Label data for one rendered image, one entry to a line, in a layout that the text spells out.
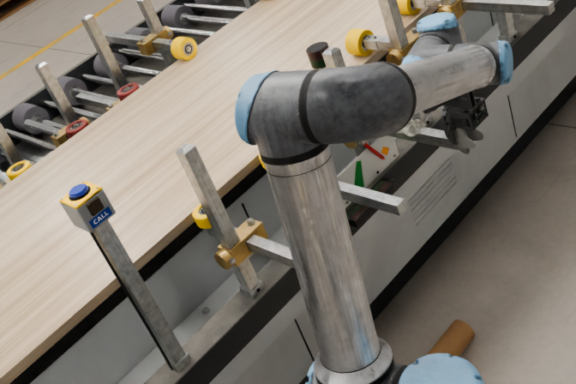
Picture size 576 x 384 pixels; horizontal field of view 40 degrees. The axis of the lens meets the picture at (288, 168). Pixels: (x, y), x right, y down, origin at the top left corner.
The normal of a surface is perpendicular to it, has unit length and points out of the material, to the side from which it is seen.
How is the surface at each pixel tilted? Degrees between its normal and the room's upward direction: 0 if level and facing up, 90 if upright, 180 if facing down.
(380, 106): 78
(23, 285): 0
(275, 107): 56
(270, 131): 82
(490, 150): 90
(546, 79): 90
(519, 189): 0
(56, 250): 0
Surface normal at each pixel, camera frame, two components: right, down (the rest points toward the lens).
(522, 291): -0.32, -0.79
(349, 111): 0.09, 0.26
